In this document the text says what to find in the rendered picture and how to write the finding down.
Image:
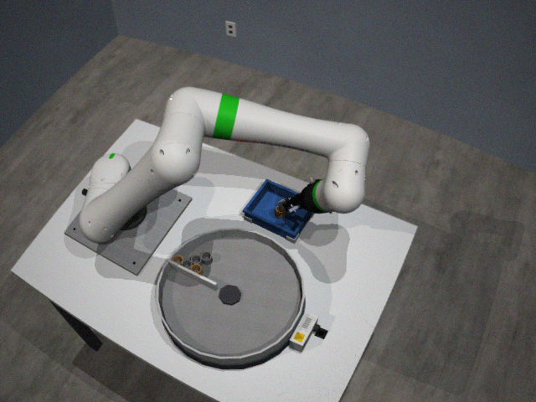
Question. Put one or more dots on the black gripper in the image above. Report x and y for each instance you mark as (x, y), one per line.
(293, 203)

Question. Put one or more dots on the blue crate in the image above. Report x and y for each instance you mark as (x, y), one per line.
(261, 209)

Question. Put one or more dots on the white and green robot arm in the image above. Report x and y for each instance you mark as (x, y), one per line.
(174, 158)

